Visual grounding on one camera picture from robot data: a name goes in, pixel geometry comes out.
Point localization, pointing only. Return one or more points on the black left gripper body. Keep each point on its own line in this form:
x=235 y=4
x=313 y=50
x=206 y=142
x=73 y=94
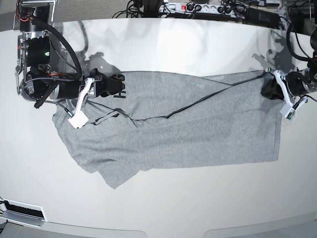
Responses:
x=301 y=82

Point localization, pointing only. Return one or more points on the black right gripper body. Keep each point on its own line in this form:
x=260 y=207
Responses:
x=71 y=89

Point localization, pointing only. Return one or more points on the grey t-shirt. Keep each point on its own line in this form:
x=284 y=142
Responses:
x=168 y=121

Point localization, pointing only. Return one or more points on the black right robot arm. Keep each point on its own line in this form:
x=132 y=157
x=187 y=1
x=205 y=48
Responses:
x=35 y=79

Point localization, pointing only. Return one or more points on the black power adapter brick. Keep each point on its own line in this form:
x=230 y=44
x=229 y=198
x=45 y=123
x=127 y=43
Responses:
x=262 y=18

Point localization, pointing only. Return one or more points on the white power strip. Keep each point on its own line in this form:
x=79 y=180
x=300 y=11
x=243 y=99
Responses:
x=232 y=9

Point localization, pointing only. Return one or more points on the white slotted box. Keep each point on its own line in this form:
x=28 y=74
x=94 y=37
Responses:
x=22 y=213

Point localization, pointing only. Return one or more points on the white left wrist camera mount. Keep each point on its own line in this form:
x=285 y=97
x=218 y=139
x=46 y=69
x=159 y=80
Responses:
x=291 y=104

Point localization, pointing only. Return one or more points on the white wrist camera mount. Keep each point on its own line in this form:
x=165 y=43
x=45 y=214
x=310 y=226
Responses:
x=86 y=91
x=291 y=104

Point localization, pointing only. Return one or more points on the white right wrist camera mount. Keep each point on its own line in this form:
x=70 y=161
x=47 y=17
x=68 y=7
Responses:
x=86 y=91

